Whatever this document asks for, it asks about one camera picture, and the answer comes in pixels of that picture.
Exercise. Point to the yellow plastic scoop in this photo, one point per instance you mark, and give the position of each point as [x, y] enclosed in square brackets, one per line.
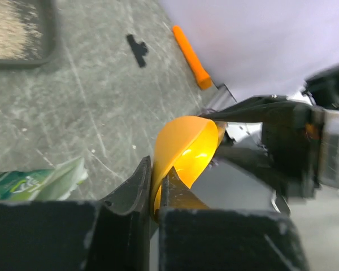
[187, 144]

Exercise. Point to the orange plastic carrot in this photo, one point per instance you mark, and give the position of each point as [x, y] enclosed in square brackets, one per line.
[203, 79]

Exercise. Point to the green litter bag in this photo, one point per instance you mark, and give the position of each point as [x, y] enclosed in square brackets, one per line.
[43, 184]

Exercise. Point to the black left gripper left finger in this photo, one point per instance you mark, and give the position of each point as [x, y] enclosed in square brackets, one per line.
[108, 234]

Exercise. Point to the dark grey litter box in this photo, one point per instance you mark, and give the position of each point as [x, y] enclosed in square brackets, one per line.
[49, 24]

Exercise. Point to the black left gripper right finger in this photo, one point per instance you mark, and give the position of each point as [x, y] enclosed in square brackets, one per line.
[193, 236]

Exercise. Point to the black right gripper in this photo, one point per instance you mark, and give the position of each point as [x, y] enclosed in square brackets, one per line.
[304, 159]

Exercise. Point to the beige cat litter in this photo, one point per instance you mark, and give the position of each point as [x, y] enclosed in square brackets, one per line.
[20, 34]

